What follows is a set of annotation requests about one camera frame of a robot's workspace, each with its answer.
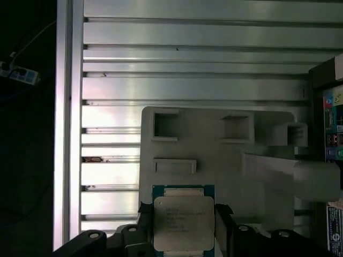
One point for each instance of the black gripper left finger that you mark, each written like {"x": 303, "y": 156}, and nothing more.
{"x": 128, "y": 241}

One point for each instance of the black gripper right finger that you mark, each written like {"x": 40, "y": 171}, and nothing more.
{"x": 246, "y": 241}

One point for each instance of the CPU with silver top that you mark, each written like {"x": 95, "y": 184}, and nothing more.
{"x": 182, "y": 219}

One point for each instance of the grey plastic parts rack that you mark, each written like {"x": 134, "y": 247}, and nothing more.
{"x": 214, "y": 160}

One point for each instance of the silver power supply with label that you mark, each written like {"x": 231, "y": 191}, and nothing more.
{"x": 335, "y": 227}

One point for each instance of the grey open PC case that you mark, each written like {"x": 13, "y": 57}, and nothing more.
{"x": 315, "y": 112}

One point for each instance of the white power strip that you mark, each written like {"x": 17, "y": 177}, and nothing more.
{"x": 24, "y": 75}

